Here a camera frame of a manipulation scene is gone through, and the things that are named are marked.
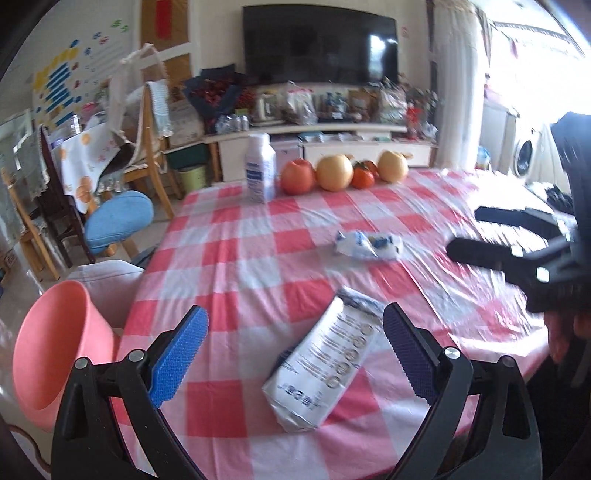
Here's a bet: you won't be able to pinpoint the dark wooden chair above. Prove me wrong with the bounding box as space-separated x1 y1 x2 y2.
39 124 96 269

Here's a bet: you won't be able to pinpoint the white curtain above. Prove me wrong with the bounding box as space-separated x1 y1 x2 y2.
433 0 491 172

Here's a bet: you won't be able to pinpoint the brown wooden chair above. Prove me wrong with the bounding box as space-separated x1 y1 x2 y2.
0 166 62 281

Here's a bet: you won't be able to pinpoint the cream television cabinet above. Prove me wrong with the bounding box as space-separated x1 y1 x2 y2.
202 122 440 186

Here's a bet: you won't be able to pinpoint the white stool seat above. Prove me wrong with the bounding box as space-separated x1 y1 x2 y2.
69 261 147 329

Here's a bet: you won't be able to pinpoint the person's right hand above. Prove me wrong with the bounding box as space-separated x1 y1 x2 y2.
546 309 574 365

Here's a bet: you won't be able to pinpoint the blue stool cushion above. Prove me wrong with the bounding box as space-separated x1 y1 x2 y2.
84 190 155 258

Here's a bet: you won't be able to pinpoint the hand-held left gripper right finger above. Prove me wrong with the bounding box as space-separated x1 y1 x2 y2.
381 302 542 480

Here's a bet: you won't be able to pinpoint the white pill bottle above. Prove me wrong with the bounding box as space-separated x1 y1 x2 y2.
244 133 278 205

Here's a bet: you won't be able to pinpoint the navy and white milk carton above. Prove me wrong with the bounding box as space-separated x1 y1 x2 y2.
262 286 387 435

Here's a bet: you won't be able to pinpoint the tangerine with green leaf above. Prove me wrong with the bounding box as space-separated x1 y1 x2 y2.
351 167 376 190

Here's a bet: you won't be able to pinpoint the washing machine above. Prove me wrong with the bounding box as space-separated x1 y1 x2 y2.
510 124 544 179

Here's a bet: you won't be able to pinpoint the black television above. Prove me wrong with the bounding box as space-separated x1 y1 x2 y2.
242 4 400 87

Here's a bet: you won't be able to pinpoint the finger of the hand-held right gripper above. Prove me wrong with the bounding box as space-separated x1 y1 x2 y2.
475 205 577 240
445 237 574 283

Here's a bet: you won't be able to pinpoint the dark wrapped flower bouquet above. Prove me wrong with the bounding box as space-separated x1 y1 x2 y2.
181 67 251 133

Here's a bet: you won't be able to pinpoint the large yellow pear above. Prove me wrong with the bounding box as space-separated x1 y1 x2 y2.
316 154 356 192

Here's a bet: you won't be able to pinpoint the clear plastic bag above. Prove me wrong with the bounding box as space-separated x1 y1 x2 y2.
284 85 319 125

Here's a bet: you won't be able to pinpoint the pack of small bottles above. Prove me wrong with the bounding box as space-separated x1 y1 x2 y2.
216 114 251 134

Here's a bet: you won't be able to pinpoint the crushed white yogurt bottle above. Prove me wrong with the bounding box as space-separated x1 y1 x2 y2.
335 229 404 262

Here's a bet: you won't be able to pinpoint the pink plastic bin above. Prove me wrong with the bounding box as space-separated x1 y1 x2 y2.
13 279 117 433

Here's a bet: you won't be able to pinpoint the wall chart poster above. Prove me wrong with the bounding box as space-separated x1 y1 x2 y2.
31 41 89 126

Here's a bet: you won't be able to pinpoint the light wooden chair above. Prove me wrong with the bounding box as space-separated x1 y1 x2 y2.
121 80 177 219

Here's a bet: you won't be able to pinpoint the green waste bin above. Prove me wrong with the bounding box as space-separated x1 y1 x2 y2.
177 165 208 195

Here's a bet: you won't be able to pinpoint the crinkled plastic bag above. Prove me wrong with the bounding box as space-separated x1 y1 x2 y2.
379 83 409 126

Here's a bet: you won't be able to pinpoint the white electric kettle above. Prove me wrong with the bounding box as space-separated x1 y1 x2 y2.
255 92 286 126

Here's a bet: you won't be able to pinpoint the white mesh food cover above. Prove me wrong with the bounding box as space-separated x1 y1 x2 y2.
107 43 168 145

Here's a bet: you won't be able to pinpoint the red apple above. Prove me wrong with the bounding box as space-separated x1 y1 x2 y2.
280 158 318 195

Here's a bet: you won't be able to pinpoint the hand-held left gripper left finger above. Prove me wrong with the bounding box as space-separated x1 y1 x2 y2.
52 305 209 480

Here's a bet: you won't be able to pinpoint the red white checkered tablecloth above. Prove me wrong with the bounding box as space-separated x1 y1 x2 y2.
108 167 563 480

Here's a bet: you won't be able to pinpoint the red gift packages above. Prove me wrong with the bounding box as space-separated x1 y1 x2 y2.
406 105 428 139

